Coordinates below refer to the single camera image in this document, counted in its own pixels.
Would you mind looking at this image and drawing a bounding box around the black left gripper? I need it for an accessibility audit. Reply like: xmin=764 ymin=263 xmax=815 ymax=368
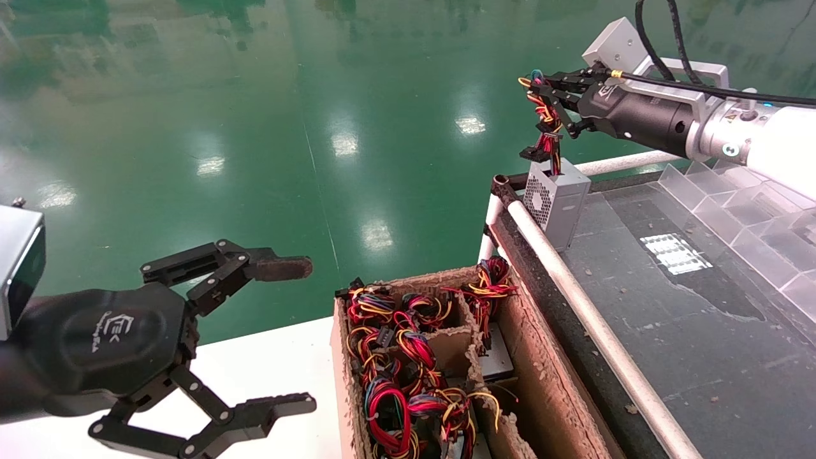
xmin=16 ymin=239 xmax=317 ymax=459

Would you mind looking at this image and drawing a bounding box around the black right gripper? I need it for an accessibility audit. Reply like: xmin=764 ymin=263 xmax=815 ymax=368
xmin=529 ymin=68 xmax=697 ymax=157

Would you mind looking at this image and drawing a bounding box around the grey power supply with wires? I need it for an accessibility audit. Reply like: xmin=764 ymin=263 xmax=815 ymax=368
xmin=518 ymin=69 xmax=592 ymax=252

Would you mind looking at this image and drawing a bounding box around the black pipe corner joint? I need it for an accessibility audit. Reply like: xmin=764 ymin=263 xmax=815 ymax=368
xmin=492 ymin=173 xmax=530 ymax=208

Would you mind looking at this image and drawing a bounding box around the clear acrylic divider tray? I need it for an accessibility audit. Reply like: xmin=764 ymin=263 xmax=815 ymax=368
xmin=658 ymin=159 xmax=816 ymax=321

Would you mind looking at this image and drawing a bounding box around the grey metal power supply case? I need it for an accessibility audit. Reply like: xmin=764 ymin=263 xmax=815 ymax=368
xmin=480 ymin=322 xmax=517 ymax=384

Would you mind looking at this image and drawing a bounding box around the brown cardboard box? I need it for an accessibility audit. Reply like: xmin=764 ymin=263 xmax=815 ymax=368
xmin=331 ymin=266 xmax=629 ymax=459

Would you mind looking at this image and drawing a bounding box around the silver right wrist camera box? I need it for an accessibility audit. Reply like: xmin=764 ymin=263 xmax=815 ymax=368
xmin=581 ymin=17 xmax=731 ymax=106

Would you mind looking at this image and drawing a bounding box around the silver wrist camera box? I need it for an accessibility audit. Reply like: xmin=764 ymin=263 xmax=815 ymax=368
xmin=0 ymin=198 xmax=47 ymax=342
xmin=581 ymin=17 xmax=731 ymax=106

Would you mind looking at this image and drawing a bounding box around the white cart pipe rail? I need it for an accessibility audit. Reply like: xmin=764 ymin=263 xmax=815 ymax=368
xmin=574 ymin=150 xmax=686 ymax=179

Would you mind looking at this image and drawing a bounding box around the looped black braided cable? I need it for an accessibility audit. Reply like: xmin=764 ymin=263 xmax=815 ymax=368
xmin=634 ymin=0 xmax=702 ymax=84

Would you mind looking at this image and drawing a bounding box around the coloured wire bundle black connector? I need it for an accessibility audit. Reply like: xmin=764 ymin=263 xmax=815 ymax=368
xmin=336 ymin=278 xmax=400 ymax=326

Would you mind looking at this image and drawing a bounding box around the black cable gold connector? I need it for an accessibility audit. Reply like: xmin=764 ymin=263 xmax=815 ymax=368
xmin=611 ymin=70 xmax=816 ymax=108

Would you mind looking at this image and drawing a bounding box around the large red wire bundle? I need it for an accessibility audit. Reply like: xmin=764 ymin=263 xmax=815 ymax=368
xmin=362 ymin=376 xmax=421 ymax=459

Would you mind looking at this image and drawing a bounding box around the white cart pipe post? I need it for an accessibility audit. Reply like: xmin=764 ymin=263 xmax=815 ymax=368
xmin=479 ymin=194 xmax=506 ymax=263

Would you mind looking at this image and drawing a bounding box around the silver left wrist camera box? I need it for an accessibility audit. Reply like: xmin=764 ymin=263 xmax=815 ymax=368
xmin=0 ymin=198 xmax=47 ymax=342

